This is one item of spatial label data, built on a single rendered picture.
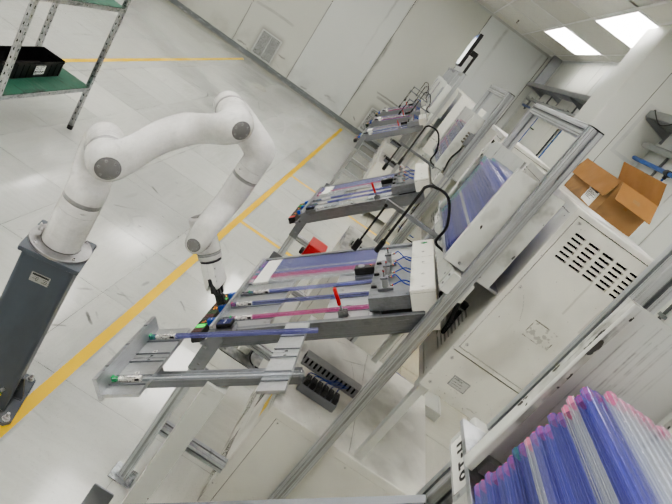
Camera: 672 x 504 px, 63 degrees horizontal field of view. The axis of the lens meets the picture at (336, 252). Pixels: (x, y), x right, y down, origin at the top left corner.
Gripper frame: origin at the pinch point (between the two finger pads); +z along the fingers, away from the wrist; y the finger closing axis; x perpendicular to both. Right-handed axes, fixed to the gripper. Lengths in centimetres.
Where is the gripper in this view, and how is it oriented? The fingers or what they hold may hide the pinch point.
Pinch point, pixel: (220, 298)
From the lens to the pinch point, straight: 204.5
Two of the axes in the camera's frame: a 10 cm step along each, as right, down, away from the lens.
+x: 9.8, -1.1, -1.9
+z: 1.6, 9.4, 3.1
